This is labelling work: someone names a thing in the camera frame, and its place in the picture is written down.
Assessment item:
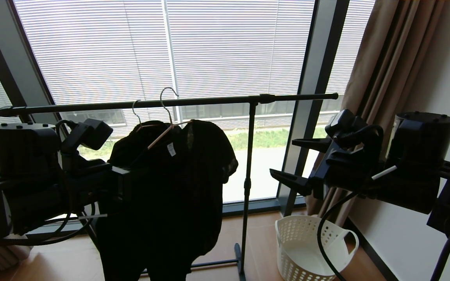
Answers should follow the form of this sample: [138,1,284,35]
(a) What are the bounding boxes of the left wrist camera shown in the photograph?
[60,118,114,153]

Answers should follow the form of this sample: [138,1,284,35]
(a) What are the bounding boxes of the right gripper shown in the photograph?
[270,137,376,200]

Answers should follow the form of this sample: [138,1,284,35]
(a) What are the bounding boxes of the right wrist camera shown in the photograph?
[325,109,384,153]

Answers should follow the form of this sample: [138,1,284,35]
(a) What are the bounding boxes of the window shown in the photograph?
[0,0,376,235]

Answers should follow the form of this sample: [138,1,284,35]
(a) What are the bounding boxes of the beige curtain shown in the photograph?
[0,233,34,274]

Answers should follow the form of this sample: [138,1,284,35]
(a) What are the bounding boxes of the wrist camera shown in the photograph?
[60,118,114,153]
[325,109,384,153]

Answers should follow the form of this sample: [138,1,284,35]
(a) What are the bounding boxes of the black shorts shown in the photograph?
[108,122,159,166]

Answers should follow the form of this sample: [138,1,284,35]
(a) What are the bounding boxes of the brown curtain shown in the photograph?
[305,0,444,228]

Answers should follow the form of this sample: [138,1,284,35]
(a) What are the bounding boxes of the pink clothes hanger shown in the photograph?
[132,100,159,132]
[147,87,193,151]

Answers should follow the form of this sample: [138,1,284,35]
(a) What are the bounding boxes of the black clothes rack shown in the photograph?
[0,93,339,281]

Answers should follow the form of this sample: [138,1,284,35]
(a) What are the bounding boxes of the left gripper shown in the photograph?
[59,160,132,205]

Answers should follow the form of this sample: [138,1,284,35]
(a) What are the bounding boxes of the black garment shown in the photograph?
[96,119,239,281]

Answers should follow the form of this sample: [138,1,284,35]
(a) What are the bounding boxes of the white laundry basket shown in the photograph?
[275,215,359,281]

